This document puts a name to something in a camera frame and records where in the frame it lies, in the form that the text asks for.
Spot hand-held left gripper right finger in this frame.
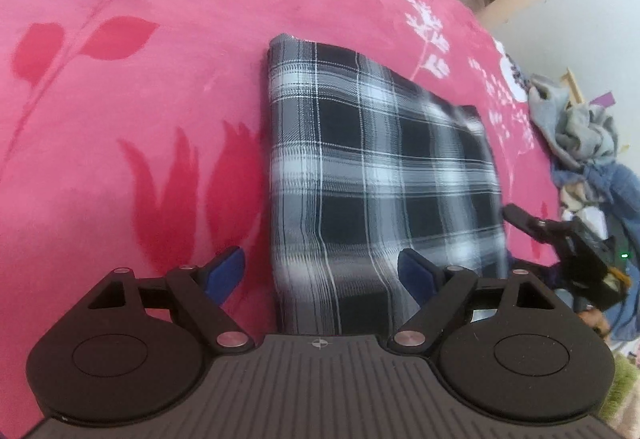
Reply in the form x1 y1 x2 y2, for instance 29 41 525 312
389 248 553 354

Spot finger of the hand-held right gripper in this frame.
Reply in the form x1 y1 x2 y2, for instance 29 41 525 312
502 203 577 246

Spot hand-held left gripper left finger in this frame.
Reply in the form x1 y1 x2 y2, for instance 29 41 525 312
87 246 253 354

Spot black white plaid shirt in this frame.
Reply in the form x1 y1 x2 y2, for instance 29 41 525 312
265 34 508 337

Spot blue denim jeans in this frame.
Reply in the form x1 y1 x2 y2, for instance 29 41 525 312
550 161 640 342

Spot grey sweatshirt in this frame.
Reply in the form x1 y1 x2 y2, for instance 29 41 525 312
527 74 618 170

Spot pink floral blanket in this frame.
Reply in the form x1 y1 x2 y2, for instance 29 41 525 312
0 0 568 439

